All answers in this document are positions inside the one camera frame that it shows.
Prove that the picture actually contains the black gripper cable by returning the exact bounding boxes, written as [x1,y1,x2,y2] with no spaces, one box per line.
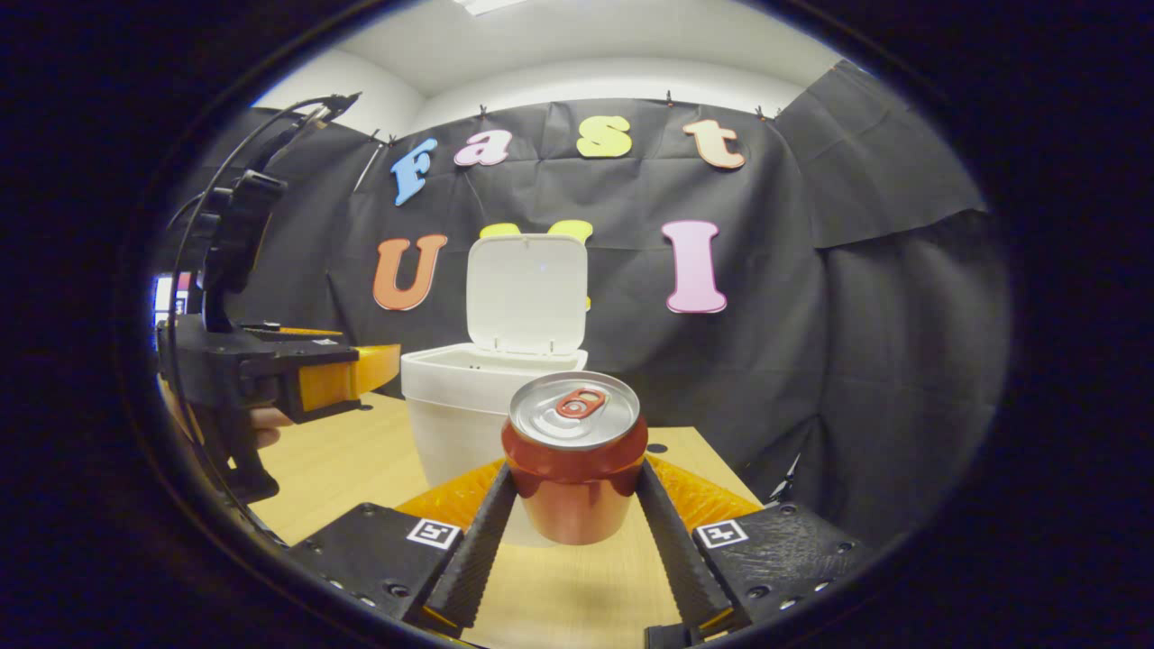
[167,90,363,452]

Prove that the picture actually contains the red pop can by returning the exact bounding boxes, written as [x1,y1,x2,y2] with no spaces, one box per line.
[501,370,649,546]

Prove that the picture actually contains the black backdrop cloth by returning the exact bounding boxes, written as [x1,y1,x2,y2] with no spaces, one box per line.
[158,59,1011,542]

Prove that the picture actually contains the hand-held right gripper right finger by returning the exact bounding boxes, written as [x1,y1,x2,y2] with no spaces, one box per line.
[636,455,871,636]

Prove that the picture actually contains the computer monitor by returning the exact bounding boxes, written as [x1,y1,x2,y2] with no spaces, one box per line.
[151,272,192,318]

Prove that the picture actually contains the wooden desktop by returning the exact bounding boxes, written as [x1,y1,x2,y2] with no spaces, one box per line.
[248,392,763,649]

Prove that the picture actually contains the white desktop garbage bin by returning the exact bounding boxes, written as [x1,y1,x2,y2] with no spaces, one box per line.
[400,233,590,548]

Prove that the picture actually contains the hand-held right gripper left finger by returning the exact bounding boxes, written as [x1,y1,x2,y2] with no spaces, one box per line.
[288,460,519,636]

